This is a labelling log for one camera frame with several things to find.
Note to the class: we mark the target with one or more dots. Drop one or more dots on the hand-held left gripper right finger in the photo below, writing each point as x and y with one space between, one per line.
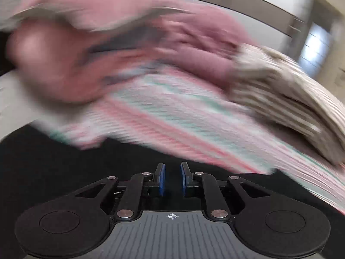
183 179

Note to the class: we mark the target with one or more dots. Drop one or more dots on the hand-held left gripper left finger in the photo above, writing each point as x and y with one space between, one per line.
161 179

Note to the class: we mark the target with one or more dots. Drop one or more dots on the black pants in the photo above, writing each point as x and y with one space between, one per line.
54 167

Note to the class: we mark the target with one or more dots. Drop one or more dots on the patterned bed sheet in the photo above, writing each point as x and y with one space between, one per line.
175 113

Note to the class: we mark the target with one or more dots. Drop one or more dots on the striped beige cloth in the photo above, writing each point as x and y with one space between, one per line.
283 91

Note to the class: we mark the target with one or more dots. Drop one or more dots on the pink quilt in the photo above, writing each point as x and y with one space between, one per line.
107 45

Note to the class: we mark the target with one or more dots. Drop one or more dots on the glass panel door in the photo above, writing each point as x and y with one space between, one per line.
316 45

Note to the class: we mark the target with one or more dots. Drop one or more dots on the grey wall panel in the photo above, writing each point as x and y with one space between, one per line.
242 2

